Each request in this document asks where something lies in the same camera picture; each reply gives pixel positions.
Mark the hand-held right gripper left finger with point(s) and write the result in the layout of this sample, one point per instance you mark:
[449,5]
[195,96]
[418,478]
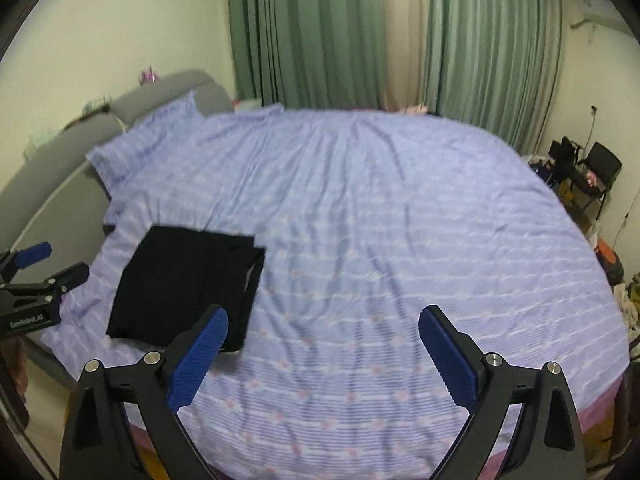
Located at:
[200,355]

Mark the white air conditioner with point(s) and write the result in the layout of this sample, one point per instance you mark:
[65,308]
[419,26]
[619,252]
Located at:
[597,12]

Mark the black pants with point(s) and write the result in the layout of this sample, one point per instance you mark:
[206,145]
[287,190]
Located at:
[170,280]

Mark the green curtain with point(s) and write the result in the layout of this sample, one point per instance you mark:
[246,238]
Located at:
[490,45]
[305,30]

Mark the beige sheer curtain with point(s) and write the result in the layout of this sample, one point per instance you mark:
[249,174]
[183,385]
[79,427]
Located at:
[402,30]

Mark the black chair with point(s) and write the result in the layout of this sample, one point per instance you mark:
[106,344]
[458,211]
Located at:
[565,152]
[602,165]

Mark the person's left forearm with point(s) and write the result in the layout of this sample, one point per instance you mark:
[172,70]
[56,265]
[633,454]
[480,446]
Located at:
[12,375]

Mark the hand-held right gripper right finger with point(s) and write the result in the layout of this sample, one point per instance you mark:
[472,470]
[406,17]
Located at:
[450,355]

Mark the grey bed headboard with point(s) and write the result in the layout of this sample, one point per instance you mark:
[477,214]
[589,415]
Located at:
[50,170]

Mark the purple striped pillow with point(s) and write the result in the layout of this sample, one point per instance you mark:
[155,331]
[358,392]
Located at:
[140,135]

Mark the pile of assorted clutter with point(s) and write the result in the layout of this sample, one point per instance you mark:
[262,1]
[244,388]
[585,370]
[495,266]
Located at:
[545,170]

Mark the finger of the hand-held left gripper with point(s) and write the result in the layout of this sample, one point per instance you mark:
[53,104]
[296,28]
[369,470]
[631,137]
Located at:
[72,275]
[32,254]

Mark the bed with purple sheet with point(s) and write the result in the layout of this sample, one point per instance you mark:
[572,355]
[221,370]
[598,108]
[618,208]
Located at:
[375,220]

